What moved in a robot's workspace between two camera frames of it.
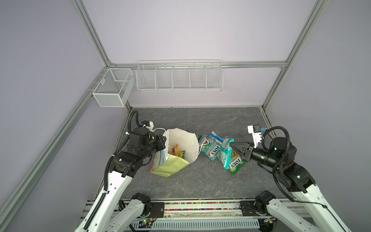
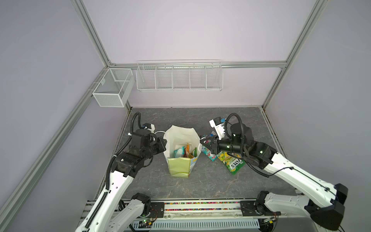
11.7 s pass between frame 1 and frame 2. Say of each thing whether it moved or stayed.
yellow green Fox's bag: stayed
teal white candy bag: moved
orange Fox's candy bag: moved
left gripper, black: stayed
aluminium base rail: stayed
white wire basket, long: stayed
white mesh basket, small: stayed
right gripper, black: moved
